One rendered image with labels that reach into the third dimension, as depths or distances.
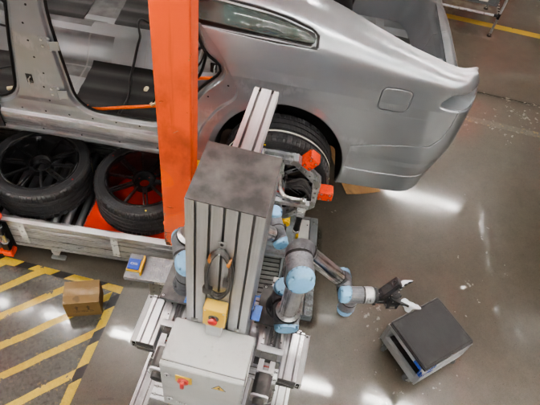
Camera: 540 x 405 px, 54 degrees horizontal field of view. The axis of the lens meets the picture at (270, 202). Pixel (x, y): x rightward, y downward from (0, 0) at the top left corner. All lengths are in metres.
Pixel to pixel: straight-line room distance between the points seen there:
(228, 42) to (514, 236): 2.90
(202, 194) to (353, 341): 2.31
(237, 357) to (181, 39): 1.27
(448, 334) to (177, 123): 2.10
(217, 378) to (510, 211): 3.31
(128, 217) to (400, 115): 1.78
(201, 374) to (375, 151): 1.71
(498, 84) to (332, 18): 3.56
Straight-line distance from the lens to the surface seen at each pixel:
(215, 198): 1.55
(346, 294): 2.35
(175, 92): 2.34
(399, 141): 3.14
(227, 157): 1.66
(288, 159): 2.94
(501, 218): 4.74
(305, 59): 2.78
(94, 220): 3.74
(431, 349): 3.42
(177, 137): 2.52
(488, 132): 5.44
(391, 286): 2.38
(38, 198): 3.64
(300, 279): 2.10
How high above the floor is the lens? 3.24
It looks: 51 degrees down
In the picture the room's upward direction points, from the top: 10 degrees clockwise
